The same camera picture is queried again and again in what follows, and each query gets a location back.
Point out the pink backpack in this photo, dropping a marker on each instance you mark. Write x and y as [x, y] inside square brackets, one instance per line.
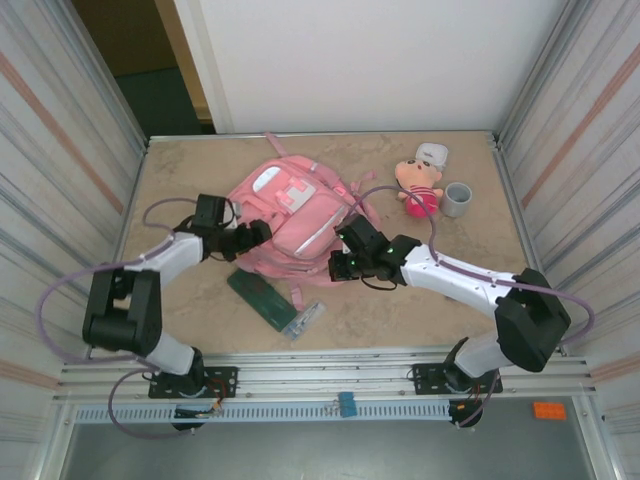
[310, 225]

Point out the green pencil case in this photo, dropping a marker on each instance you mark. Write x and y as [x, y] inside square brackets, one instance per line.
[260, 295]

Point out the clear pack of pens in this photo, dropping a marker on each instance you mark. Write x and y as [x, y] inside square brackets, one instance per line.
[302, 322]

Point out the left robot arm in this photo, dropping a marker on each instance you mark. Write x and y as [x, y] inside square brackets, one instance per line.
[120, 310]

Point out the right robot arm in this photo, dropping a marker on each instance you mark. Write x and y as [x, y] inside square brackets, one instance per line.
[530, 320]

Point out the small white case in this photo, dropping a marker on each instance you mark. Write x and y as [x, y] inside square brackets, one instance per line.
[434, 152]

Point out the plush doll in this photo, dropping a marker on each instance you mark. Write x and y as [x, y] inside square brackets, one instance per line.
[415, 172]

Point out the grey cup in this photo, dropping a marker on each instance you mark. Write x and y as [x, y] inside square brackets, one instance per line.
[457, 205]

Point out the black power connector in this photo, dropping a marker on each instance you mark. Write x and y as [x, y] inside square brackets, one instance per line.
[197, 412]
[462, 415]

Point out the orange block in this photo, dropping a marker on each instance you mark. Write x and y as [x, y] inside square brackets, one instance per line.
[550, 410]

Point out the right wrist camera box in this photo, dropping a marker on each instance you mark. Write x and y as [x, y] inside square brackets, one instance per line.
[345, 247]

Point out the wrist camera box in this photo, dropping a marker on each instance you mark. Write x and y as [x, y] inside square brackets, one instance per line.
[236, 207]
[345, 247]

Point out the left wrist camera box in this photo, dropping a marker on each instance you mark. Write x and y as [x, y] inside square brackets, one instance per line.
[236, 207]

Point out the aluminium table end rail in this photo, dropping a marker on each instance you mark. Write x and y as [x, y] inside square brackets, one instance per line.
[225, 136]

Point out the aluminium mounting rail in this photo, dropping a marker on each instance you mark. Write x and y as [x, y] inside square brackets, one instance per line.
[325, 372]

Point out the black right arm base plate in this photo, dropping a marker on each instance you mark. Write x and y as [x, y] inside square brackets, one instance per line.
[425, 377]

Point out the white door frame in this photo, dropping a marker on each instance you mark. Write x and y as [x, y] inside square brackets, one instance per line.
[210, 100]

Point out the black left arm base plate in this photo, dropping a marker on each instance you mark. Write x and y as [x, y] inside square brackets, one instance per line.
[222, 380]

